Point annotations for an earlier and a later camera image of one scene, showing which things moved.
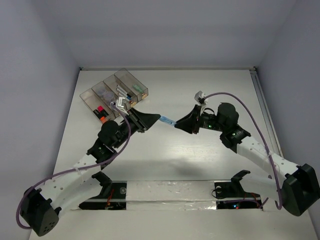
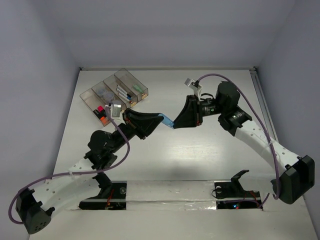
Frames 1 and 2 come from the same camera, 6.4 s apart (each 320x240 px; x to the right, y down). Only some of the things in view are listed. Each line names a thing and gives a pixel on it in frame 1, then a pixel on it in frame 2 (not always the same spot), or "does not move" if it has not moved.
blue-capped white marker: x=123 y=93 does not move
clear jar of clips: x=101 y=91 does not move
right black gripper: x=190 y=121 to x=191 y=114
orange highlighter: x=103 y=119 does not move
